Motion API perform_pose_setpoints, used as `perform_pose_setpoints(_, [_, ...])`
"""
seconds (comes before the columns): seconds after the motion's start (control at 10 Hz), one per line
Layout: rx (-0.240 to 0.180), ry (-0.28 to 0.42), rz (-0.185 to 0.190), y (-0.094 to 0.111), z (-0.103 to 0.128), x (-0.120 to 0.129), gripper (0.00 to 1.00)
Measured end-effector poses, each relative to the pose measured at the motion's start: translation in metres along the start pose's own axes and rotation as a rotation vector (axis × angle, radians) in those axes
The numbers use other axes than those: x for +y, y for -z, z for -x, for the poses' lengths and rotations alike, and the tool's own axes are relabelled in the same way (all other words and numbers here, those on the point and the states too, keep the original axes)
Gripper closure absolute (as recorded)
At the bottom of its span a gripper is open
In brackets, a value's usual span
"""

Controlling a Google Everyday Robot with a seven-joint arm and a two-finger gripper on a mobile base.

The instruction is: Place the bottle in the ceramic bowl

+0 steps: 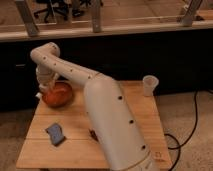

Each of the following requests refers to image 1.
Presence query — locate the black cable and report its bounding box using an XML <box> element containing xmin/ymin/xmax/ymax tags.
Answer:
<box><xmin>163</xmin><ymin>89</ymin><xmax>200</xmax><ymax>171</ymax></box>

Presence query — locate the black office chair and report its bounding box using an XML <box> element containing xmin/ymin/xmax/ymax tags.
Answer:
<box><xmin>33</xmin><ymin>0</ymin><xmax>86</xmax><ymax>24</ymax></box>

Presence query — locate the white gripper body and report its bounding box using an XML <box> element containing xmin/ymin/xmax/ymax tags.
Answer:
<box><xmin>36</xmin><ymin>67</ymin><xmax>59</xmax><ymax>92</ymax></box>

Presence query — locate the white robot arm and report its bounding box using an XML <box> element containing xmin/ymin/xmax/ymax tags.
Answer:
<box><xmin>30</xmin><ymin>42</ymin><xmax>160</xmax><ymax>171</ymax></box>

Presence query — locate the wooden table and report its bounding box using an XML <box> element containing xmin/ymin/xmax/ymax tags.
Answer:
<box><xmin>16</xmin><ymin>81</ymin><xmax>172</xmax><ymax>171</ymax></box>

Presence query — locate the translucent plastic cup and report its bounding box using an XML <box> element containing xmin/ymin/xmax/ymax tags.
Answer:
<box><xmin>142</xmin><ymin>75</ymin><xmax>159</xmax><ymax>97</ymax></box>

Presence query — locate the metal window frame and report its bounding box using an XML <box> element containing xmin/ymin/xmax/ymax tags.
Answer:
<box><xmin>0</xmin><ymin>0</ymin><xmax>213</xmax><ymax>42</ymax></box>

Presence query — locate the orange ceramic bowl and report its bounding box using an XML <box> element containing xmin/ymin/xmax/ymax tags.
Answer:
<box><xmin>42</xmin><ymin>82</ymin><xmax>73</xmax><ymax>108</ymax></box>

